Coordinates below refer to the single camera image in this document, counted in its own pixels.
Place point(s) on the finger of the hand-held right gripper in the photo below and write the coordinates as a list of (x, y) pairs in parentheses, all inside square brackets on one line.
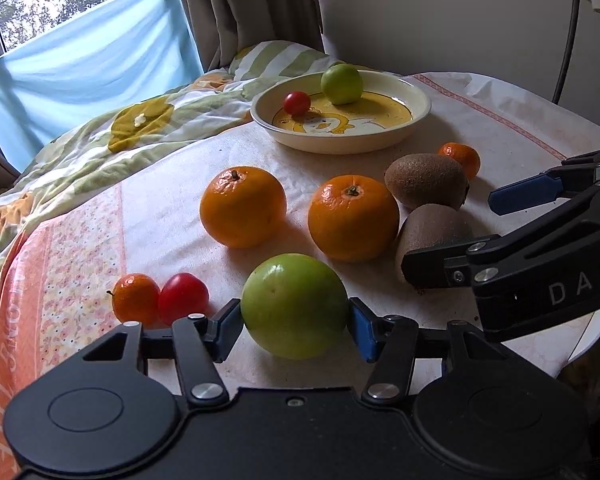
[(525, 192), (430, 267)]

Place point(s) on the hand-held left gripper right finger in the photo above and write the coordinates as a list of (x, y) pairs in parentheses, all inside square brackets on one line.
[(362, 332)]

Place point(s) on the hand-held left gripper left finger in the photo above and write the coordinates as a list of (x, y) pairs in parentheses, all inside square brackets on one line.
[(227, 327)]

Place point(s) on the brown kiwi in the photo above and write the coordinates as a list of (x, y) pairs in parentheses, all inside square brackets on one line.
[(425, 180), (430, 227)]

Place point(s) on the red tomato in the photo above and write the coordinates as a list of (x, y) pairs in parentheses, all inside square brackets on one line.
[(182, 297)]

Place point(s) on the large green apple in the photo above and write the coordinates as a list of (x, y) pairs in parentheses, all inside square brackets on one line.
[(292, 305)]

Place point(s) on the small mandarin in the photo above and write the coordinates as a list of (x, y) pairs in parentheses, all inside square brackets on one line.
[(135, 297), (462, 157)]

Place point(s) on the orange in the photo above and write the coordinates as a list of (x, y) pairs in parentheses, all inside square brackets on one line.
[(352, 220), (242, 207)]

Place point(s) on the cream plate with yellow print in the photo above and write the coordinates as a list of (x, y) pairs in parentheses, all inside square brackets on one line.
[(370, 122)]

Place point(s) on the white pink floral tablecloth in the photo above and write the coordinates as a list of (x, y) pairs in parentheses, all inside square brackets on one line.
[(180, 165)]

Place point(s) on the small green apple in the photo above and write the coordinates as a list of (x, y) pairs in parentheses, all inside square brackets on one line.
[(342, 84)]

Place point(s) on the small cherry tomato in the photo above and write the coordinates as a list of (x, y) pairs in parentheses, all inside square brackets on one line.
[(297, 103)]

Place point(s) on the green striped floral blanket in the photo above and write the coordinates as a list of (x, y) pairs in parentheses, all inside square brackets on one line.
[(80, 160)]

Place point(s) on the light blue cloth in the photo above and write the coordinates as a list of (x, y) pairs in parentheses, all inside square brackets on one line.
[(80, 60)]

